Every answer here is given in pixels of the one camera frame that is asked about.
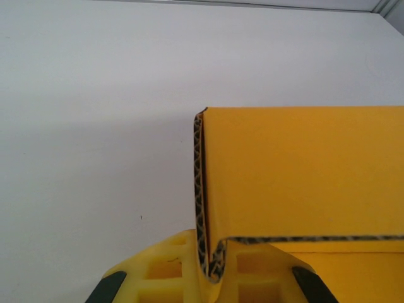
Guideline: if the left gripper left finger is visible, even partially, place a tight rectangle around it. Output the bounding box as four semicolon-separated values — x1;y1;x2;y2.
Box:
85;229;219;303

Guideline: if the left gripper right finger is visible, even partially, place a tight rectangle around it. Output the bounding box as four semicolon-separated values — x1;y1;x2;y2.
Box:
217;240;338;303

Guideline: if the orange cardboard box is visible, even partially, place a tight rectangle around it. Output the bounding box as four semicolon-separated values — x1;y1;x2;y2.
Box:
191;106;404;303

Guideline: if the aluminium table edge rail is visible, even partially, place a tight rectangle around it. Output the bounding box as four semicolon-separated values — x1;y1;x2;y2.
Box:
176;0;384;13

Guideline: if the aluminium frame post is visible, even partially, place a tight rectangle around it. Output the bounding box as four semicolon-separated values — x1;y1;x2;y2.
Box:
375;0;404;15

